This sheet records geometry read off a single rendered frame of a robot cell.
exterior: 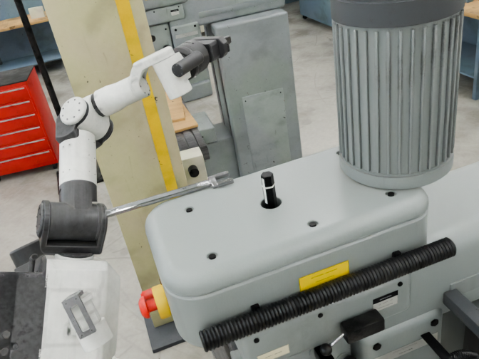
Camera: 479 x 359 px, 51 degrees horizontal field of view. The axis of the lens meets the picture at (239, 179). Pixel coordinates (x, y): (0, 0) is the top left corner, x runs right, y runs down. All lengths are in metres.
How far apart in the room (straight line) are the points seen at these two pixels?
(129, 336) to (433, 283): 2.62
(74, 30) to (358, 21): 1.83
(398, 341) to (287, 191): 0.38
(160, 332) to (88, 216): 2.16
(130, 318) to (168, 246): 2.72
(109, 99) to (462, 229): 0.87
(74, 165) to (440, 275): 0.86
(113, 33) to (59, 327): 1.57
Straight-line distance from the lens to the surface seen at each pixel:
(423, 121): 0.85
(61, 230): 1.24
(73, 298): 1.12
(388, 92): 0.81
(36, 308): 1.24
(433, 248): 0.91
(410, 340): 1.11
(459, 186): 1.16
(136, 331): 3.45
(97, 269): 1.25
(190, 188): 0.96
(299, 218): 0.84
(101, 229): 1.25
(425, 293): 1.06
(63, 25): 2.47
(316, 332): 0.95
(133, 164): 2.71
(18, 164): 5.74
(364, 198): 0.88
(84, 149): 1.33
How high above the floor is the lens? 2.39
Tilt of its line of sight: 31 degrees down
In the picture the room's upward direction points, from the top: 10 degrees counter-clockwise
